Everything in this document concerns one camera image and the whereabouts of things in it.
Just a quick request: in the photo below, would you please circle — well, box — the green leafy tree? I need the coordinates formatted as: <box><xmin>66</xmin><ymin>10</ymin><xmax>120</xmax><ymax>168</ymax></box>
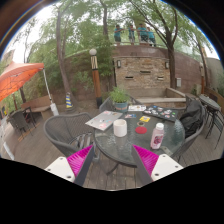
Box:
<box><xmin>126</xmin><ymin>0</ymin><xmax>214</xmax><ymax>90</ymax></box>
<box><xmin>29</xmin><ymin>0</ymin><xmax>114</xmax><ymax>104</ymax></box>

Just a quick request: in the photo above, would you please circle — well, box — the slim brown lamp post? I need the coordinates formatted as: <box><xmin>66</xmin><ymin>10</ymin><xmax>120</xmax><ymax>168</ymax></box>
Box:
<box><xmin>199</xmin><ymin>63</ymin><xmax>206</xmax><ymax>95</ymax></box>

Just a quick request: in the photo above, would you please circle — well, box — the black jacket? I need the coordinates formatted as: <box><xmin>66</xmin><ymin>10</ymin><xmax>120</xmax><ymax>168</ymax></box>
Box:
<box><xmin>178</xmin><ymin>99</ymin><xmax>204</xmax><ymax>138</ymax></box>

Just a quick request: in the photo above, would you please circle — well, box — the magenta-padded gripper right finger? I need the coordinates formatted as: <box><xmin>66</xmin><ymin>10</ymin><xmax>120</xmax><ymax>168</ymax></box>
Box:
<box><xmin>130</xmin><ymin>144</ymin><xmax>184</xmax><ymax>187</ymax></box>

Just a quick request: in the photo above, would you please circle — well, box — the pink drink bottle white cap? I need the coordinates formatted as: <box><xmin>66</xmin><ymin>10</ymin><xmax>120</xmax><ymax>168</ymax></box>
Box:
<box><xmin>149</xmin><ymin>122</ymin><xmax>165</xmax><ymax>150</ymax></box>

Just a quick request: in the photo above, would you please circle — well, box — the flat round red coaster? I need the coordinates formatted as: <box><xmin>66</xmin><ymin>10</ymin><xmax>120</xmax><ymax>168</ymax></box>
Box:
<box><xmin>134</xmin><ymin>125</ymin><xmax>148</xmax><ymax>135</ymax></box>

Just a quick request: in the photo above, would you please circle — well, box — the silver laptop with stickers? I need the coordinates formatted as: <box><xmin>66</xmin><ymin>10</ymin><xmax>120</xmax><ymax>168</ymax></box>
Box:
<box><xmin>84</xmin><ymin>110</ymin><xmax>124</xmax><ymax>132</ymax></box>

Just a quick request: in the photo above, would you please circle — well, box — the striped lamp post white globe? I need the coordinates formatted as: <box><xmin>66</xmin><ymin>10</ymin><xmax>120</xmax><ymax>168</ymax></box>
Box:
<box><xmin>88</xmin><ymin>48</ymin><xmax>104</xmax><ymax>108</ymax></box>

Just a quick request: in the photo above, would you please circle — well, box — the green plant in teal pot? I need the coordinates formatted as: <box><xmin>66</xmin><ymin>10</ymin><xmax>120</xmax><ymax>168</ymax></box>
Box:
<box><xmin>108</xmin><ymin>85</ymin><xmax>132</xmax><ymax>113</ymax></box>

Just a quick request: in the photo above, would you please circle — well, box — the white printed booklet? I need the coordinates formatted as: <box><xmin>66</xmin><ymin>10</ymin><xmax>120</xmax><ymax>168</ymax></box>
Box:
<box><xmin>127</xmin><ymin>104</ymin><xmax>147</xmax><ymax>112</ymax></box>

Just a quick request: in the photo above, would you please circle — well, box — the person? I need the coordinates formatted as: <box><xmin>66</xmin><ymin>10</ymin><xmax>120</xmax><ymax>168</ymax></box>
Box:
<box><xmin>147</xmin><ymin>27</ymin><xmax>157</xmax><ymax>47</ymax></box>
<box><xmin>128</xmin><ymin>24</ymin><xmax>137</xmax><ymax>45</ymax></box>
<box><xmin>113</xmin><ymin>24</ymin><xmax>124</xmax><ymax>46</ymax></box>
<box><xmin>137</xmin><ymin>23</ymin><xmax>149</xmax><ymax>44</ymax></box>

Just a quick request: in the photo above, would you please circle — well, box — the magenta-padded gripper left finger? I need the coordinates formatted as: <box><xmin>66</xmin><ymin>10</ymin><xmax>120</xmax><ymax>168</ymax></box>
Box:
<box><xmin>44</xmin><ymin>143</ymin><xmax>97</xmax><ymax>188</ymax></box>

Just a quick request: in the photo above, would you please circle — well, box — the orange canopy tent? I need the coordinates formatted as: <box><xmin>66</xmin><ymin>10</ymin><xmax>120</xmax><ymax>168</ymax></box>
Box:
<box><xmin>0</xmin><ymin>61</ymin><xmax>60</xmax><ymax>117</ymax></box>

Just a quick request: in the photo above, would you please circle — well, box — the wooden bench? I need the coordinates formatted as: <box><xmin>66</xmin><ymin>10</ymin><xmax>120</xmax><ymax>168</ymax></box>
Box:
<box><xmin>20</xmin><ymin>94</ymin><xmax>54</xmax><ymax>114</ymax></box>

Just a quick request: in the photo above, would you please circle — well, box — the white textured cup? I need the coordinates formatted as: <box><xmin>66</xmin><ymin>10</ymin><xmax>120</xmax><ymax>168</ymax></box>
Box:
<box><xmin>112</xmin><ymin>118</ymin><xmax>128</xmax><ymax>138</ymax></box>

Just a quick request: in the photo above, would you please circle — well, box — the black laptop with stickers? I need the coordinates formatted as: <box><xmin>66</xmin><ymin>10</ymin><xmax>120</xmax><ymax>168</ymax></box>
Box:
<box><xmin>142</xmin><ymin>105</ymin><xmax>179</xmax><ymax>123</ymax></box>

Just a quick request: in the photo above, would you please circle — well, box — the dark patio chair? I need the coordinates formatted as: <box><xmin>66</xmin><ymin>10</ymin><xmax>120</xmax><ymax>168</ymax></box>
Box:
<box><xmin>6</xmin><ymin>106</ymin><xmax>37</xmax><ymax>136</ymax></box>

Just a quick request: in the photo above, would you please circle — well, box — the dark metal chair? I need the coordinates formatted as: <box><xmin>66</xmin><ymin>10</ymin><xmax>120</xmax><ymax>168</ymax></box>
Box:
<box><xmin>213</xmin><ymin>109</ymin><xmax>224</xmax><ymax>148</ymax></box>

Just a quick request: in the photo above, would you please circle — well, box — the dark round side table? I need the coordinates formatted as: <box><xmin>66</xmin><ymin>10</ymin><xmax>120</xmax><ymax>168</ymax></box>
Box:
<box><xmin>198</xmin><ymin>94</ymin><xmax>222</xmax><ymax>139</ymax></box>

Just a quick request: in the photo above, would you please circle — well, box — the blue yellow striped cone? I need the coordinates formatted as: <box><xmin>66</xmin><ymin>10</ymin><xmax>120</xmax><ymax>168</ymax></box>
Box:
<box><xmin>64</xmin><ymin>91</ymin><xmax>74</xmax><ymax>109</ymax></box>

